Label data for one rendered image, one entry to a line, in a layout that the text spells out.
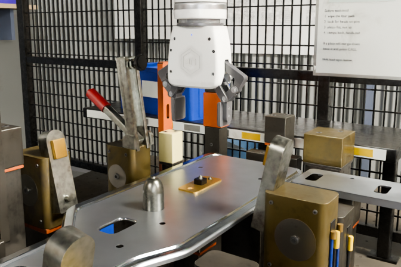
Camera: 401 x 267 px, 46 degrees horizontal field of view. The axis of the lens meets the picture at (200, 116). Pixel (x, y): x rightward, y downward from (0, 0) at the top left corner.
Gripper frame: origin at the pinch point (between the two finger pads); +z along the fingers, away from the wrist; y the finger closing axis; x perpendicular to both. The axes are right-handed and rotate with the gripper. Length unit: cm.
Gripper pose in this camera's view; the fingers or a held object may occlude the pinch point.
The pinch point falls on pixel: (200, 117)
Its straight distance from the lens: 79.3
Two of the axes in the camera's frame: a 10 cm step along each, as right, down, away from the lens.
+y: 8.3, 1.0, -5.5
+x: 5.6, -1.5, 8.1
